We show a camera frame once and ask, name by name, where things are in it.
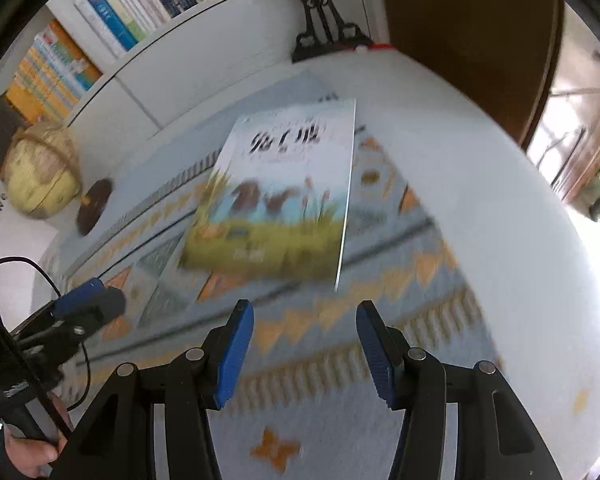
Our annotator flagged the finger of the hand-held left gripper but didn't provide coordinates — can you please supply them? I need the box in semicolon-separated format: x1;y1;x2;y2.
17;286;127;361
10;276;107;336

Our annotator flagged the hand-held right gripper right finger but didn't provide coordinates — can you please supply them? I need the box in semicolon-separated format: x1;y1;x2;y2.
355;300;564;480

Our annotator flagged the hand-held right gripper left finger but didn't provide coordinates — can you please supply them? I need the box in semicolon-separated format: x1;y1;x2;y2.
52;298;256;480

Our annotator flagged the white rabbit picture book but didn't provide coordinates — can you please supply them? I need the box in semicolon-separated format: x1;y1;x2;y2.
178;98;357;293

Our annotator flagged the row of dark books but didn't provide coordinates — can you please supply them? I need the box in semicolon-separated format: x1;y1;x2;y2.
0;95;26;176

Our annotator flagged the row of orange yellow books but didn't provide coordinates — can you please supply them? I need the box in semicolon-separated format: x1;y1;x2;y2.
5;19;103;123

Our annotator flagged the row of blue white books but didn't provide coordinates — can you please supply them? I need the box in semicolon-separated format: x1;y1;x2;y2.
75;0;251;58

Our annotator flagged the person's left hand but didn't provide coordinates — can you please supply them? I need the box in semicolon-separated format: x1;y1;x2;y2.
2;392;74;479

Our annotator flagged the patterned woven table mat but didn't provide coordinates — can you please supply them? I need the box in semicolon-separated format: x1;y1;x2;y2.
37;67;508;480

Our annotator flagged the yellow desk globe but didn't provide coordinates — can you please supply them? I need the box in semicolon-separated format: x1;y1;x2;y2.
4;120;115;238

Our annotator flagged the white bookshelf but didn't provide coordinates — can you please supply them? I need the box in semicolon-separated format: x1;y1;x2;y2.
0;0;381;161

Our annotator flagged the brown wooden wardrobe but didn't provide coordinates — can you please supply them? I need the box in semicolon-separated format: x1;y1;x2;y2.
525;2;600;206

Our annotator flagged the embroidered round fan on stand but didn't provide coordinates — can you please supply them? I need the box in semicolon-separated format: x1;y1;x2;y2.
227;0;398;64

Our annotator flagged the black cable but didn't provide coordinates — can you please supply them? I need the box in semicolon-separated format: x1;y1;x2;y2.
0;256;92;411

